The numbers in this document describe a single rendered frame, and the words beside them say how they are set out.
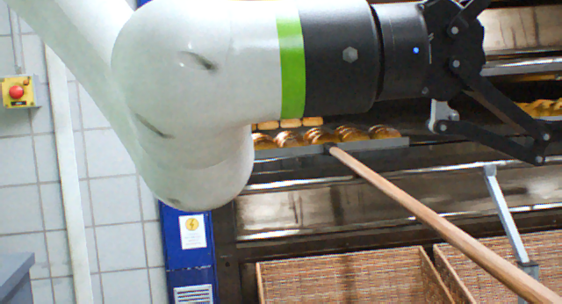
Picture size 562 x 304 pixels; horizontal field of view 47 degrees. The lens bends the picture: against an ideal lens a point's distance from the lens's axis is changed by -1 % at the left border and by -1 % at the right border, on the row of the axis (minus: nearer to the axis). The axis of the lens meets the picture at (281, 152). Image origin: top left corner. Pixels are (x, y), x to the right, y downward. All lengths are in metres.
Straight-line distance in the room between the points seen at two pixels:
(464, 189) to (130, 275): 1.13
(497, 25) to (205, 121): 1.86
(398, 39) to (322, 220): 1.66
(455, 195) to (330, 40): 1.80
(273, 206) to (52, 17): 1.51
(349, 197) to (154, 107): 1.72
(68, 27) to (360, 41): 0.32
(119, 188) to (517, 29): 1.38
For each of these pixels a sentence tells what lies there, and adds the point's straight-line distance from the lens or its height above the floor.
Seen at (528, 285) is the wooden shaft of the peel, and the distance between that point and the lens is 0.90.
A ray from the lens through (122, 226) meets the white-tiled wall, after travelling 2.13.
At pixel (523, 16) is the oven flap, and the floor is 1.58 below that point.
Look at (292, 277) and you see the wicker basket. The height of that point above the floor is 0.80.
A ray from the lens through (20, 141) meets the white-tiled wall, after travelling 2.14.
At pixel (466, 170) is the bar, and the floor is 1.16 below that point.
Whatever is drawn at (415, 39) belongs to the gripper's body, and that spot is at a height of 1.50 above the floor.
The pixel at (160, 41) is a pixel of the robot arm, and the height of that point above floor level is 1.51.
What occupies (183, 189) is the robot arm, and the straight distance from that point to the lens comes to 0.56.
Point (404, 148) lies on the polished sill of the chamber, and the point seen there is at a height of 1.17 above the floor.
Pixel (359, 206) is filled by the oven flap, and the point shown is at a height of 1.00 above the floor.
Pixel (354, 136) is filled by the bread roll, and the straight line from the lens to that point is 2.18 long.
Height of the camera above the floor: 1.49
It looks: 8 degrees down
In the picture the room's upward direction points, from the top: 4 degrees counter-clockwise
